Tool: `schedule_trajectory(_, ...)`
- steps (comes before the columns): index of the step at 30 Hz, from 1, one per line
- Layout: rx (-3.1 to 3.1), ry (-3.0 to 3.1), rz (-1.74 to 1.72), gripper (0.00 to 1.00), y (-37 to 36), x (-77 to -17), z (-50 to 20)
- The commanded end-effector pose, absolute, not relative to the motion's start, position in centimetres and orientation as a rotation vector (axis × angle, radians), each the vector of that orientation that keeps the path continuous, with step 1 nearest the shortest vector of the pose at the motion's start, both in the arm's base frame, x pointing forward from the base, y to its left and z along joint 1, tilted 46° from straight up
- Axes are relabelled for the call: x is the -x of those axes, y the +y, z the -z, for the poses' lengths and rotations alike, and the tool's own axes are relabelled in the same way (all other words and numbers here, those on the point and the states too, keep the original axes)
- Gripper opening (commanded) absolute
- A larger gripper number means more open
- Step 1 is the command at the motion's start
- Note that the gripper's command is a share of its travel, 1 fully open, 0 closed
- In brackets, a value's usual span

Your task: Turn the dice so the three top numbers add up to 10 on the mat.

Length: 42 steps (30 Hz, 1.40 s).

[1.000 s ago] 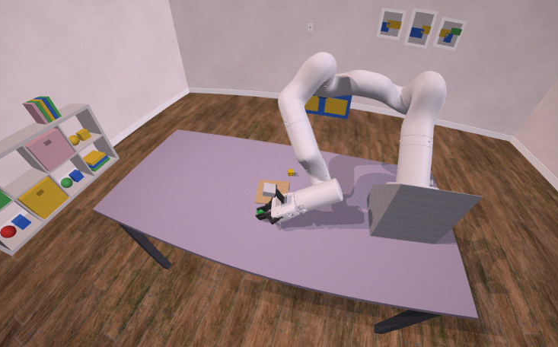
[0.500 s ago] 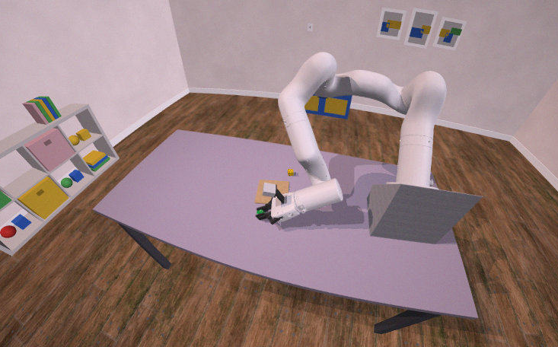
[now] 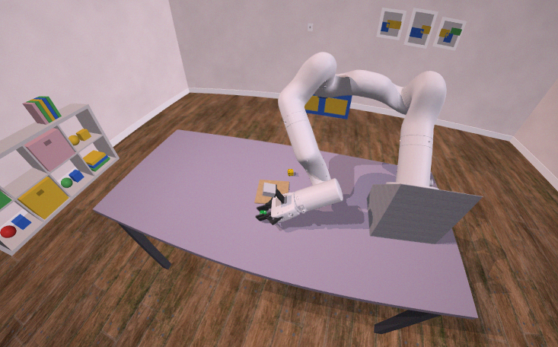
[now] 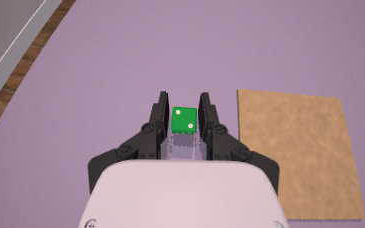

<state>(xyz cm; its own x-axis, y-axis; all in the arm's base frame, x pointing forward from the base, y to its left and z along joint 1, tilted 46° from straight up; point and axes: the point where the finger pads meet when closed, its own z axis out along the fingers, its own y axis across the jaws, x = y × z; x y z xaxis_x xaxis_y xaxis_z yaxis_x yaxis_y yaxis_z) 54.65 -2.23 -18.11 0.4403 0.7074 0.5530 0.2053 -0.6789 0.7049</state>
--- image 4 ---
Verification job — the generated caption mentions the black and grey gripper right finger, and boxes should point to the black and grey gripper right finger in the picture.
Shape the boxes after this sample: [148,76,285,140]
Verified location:
[198,92,280,197]

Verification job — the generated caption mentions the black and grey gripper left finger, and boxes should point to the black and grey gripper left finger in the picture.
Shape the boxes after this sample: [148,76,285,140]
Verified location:
[88,91,169,196]

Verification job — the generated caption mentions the tan mat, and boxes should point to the tan mat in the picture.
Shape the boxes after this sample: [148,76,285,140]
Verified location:
[237,89,365,219]

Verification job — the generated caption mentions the green die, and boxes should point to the green die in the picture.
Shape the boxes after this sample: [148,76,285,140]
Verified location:
[171,107,197,135]

